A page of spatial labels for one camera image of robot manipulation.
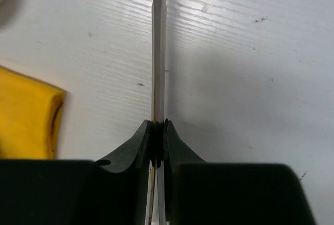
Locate metal serving tongs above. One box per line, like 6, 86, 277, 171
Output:
148, 0, 170, 224

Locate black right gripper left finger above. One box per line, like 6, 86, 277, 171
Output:
1, 121, 152, 224

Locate yellow placemat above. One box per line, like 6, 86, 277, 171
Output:
1, 67, 65, 159

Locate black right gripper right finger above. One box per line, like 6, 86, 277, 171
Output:
162, 120, 315, 224

